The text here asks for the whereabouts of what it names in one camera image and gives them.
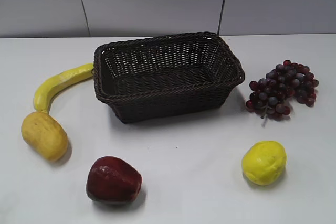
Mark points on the yellow-orange mango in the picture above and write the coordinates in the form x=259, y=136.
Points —
x=45, y=135

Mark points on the dark woven plastic basket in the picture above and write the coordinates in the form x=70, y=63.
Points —
x=165, y=76

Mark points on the dark red apple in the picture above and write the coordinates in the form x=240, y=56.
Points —
x=111, y=180

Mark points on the purple grape bunch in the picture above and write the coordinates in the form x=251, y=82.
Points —
x=289, y=80

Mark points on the yellow lemon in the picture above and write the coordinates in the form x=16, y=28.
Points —
x=264, y=162

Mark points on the yellow banana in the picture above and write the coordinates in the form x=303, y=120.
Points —
x=51, y=87

